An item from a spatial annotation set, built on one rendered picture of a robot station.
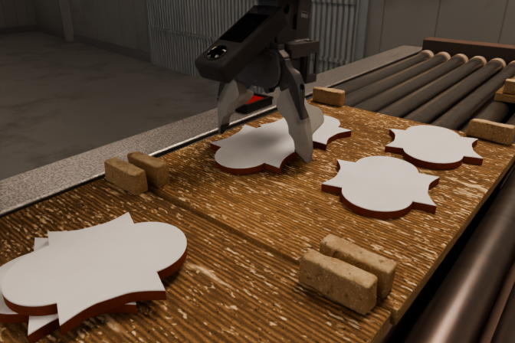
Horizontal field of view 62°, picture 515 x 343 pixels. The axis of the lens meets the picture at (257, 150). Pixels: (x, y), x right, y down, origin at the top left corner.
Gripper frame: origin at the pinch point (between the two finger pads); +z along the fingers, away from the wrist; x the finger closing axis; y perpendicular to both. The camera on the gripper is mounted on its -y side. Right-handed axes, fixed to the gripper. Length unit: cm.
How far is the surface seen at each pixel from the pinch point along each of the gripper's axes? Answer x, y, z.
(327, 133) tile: -4.0, 10.5, -0.8
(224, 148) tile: 2.7, -3.3, -0.4
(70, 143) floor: 251, 91, 92
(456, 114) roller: -12.7, 39.9, 0.5
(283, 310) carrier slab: -19.4, -19.5, 1.5
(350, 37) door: 132, 262, 17
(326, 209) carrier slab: -14.2, -5.7, 0.9
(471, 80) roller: -7, 68, -1
